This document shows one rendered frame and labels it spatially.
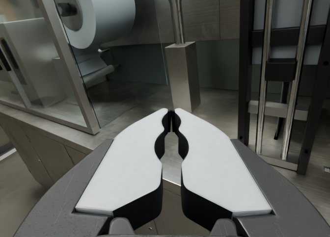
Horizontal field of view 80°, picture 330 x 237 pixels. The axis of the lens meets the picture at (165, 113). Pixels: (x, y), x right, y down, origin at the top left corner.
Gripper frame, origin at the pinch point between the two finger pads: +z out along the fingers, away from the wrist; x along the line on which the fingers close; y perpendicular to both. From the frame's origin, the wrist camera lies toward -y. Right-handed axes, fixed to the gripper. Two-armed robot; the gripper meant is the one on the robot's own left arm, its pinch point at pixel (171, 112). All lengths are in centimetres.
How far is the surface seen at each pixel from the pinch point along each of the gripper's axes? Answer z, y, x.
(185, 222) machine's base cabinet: 28, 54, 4
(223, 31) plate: 82, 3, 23
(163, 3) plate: 98, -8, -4
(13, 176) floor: 138, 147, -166
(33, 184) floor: 123, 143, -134
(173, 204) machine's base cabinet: 30, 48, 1
